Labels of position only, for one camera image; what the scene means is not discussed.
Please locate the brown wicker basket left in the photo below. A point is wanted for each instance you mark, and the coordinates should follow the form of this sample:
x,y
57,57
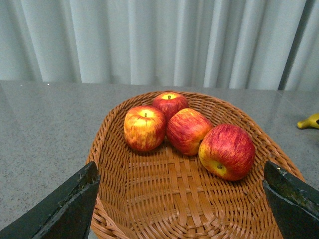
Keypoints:
x,y
163,194

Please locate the red apple left in basket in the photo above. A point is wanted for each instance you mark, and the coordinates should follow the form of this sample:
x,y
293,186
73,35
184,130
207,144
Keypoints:
x,y
144,128

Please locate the red apple in basket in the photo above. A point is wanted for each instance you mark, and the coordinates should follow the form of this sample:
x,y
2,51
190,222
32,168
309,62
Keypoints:
x,y
144,128
170,103
186,129

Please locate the red yellow apple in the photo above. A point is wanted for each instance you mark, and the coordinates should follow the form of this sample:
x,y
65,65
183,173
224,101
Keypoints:
x,y
228,152

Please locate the red apple rear in basket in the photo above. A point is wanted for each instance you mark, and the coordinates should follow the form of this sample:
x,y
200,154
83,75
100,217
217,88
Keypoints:
x,y
170,103

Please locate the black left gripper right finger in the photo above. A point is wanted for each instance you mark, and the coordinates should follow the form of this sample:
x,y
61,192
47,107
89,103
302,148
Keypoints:
x,y
294,203

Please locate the red apple front in basket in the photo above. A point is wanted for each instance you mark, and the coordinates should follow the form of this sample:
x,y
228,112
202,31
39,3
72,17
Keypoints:
x,y
186,129

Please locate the grey pleated curtain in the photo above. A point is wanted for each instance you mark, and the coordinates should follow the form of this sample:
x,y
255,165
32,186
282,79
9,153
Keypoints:
x,y
236,44

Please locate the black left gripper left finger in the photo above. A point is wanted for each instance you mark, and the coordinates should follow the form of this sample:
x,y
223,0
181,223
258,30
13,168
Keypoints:
x,y
66,213

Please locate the yellow banana front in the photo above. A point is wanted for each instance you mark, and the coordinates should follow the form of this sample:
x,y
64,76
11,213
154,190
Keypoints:
x,y
311,122

